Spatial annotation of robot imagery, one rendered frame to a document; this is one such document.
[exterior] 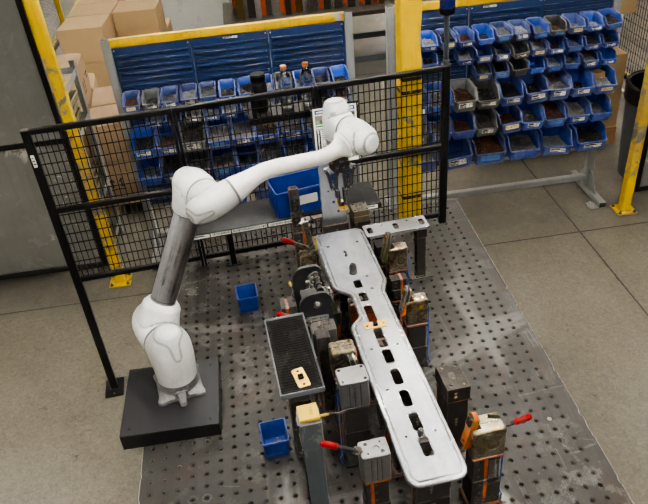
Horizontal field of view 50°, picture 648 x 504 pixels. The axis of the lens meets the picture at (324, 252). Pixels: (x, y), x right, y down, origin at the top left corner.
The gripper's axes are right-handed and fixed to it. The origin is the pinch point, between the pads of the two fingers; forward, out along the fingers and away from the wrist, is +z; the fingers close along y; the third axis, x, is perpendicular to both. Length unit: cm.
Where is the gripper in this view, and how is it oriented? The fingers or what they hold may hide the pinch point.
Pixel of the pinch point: (341, 196)
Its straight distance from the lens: 280.2
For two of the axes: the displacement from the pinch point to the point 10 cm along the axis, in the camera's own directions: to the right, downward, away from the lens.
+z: 0.8, 8.2, 5.7
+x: -2.1, -5.5, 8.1
